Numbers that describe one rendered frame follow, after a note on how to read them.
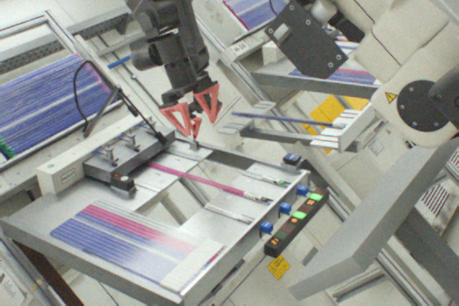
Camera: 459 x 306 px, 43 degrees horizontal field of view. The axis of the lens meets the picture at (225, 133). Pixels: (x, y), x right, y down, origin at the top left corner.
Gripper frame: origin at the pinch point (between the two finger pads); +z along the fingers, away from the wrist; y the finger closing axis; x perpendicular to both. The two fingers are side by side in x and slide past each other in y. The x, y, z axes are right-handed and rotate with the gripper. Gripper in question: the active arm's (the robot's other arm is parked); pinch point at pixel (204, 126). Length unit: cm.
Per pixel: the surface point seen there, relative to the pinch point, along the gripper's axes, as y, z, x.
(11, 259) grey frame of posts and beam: 63, 24, -30
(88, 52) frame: -10, -13, -63
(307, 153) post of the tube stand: -29.4, 18.6, 24.3
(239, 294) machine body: 21, 46, 25
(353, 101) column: -280, 120, -58
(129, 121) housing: -1.1, 6.9, -36.5
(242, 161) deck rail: -8.2, 15.2, 9.3
